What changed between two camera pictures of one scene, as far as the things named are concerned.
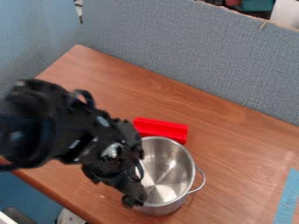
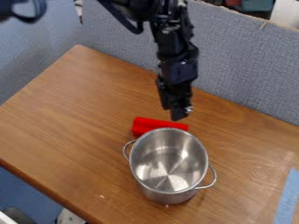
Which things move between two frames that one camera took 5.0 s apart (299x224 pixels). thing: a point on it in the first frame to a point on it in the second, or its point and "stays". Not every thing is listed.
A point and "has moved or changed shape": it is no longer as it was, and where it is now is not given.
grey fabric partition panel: x=214 y=47 stays
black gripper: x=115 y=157 to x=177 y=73
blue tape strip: x=284 y=215 stays
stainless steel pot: x=171 y=176 has moved or changed shape
